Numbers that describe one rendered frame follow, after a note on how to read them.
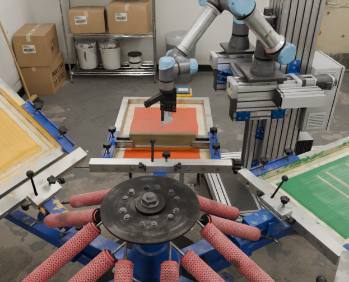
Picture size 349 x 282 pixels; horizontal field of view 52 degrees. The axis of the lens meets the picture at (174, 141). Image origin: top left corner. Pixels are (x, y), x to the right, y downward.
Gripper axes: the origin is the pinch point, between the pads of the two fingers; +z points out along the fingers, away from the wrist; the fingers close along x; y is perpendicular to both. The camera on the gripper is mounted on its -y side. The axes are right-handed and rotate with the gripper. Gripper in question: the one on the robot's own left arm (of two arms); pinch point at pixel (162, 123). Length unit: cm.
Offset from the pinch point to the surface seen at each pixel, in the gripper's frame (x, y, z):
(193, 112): 45, 19, 16
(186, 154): -4.1, 13.4, 16.3
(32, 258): 6, -92, 113
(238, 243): -75, 30, 7
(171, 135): -1.0, 5.0, 6.3
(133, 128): 22.8, -18.0, 16.6
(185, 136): -1.2, 12.2, 7.1
